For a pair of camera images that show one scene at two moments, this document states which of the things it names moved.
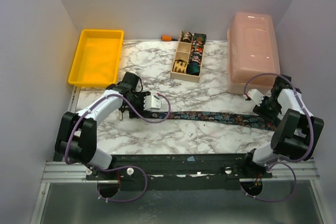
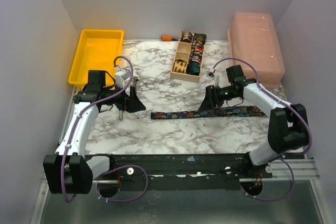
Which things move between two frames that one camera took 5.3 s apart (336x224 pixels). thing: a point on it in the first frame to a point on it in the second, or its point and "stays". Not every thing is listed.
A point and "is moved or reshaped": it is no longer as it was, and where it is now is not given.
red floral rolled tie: (198, 46) stays
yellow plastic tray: (96, 62) stays
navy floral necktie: (232, 118) is moved or reshaped
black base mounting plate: (166, 172) stays
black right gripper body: (265, 112) to (212, 98)
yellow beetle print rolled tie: (179, 66) stays
